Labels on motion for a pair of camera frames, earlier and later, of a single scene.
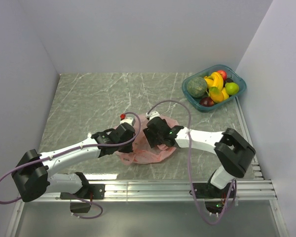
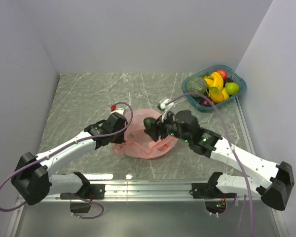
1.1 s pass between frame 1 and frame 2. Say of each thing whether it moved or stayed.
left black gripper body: moved
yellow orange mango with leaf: stayed
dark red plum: stayed
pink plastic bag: moved
